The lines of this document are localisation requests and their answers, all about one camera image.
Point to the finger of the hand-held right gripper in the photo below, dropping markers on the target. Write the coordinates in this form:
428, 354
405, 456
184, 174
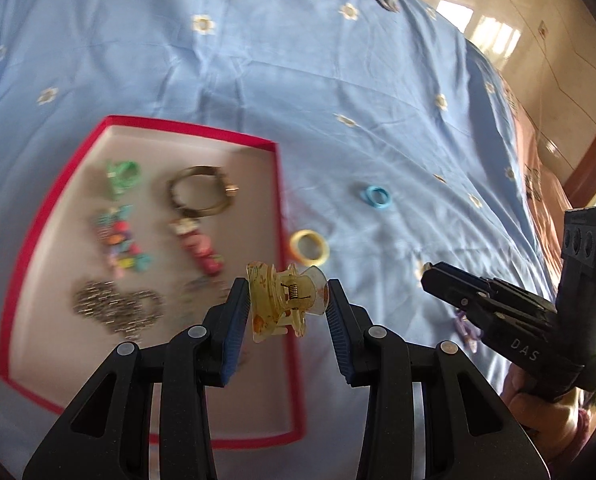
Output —
493, 287
473, 305

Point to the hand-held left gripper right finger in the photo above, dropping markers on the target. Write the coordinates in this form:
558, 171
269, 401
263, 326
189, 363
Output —
339, 340

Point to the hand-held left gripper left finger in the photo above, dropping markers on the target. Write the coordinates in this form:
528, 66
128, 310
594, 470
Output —
233, 330

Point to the yellow hair claw clip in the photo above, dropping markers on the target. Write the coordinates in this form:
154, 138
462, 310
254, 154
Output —
278, 300

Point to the red cardboard box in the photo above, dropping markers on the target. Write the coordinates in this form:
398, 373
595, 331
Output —
63, 270

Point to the person's right forearm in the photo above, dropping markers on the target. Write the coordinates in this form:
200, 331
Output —
585, 435

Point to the person's right hand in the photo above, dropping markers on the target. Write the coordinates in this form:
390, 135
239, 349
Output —
538, 420

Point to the pink printed blanket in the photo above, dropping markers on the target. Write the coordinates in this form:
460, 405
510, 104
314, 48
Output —
533, 170

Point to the brown wooden frame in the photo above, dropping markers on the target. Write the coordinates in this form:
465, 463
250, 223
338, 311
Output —
595, 160

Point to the white wall socket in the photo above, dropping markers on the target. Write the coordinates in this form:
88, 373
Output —
543, 29
553, 147

